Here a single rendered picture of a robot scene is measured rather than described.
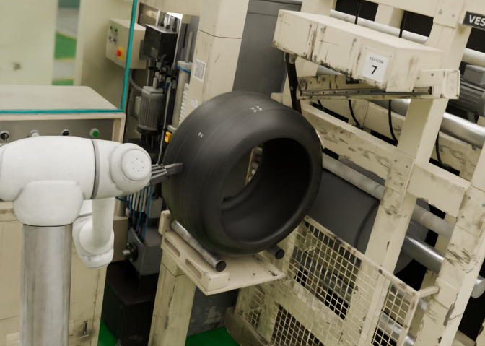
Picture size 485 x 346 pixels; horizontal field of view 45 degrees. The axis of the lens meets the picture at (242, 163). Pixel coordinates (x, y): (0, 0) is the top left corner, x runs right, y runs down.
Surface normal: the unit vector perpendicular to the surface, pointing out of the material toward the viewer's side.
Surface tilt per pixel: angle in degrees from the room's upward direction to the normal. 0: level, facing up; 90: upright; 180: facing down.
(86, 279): 90
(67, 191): 82
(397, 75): 90
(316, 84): 90
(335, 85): 90
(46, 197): 77
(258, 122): 46
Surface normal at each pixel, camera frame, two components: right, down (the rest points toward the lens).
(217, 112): -0.31, -0.72
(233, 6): 0.57, 0.39
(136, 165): 0.57, -0.11
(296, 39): -0.80, 0.06
